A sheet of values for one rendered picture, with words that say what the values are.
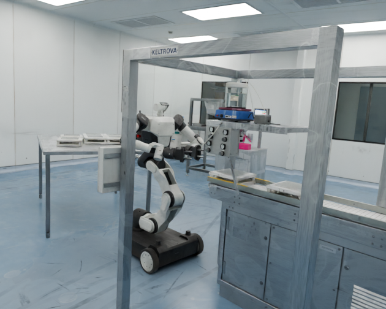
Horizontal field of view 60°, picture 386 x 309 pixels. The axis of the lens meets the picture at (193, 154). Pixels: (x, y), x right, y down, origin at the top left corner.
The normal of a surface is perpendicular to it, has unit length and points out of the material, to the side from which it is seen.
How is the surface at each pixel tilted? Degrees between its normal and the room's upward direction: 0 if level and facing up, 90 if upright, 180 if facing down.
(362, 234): 90
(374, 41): 90
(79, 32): 90
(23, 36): 90
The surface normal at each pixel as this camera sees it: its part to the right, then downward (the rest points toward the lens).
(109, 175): 0.72, 0.15
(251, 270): -0.70, 0.08
